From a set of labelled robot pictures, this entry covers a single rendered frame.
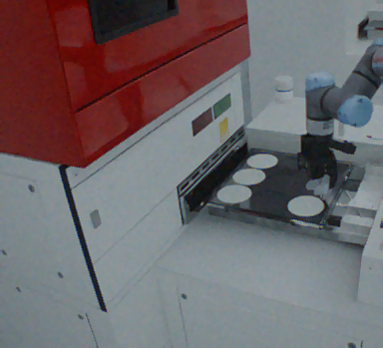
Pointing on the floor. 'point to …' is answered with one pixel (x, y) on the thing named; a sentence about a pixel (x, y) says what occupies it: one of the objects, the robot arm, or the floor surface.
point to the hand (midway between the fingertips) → (325, 194)
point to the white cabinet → (250, 320)
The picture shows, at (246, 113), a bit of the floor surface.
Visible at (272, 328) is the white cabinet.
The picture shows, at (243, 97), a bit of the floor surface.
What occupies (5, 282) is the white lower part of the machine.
